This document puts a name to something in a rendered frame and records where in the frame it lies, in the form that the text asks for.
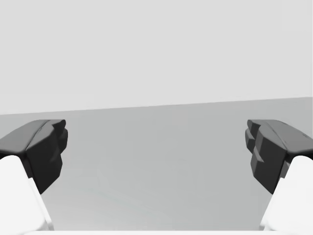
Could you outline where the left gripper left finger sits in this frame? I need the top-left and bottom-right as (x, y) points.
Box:
(0, 119), (69, 232)

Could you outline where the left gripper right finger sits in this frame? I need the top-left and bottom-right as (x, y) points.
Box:
(245, 119), (313, 232)

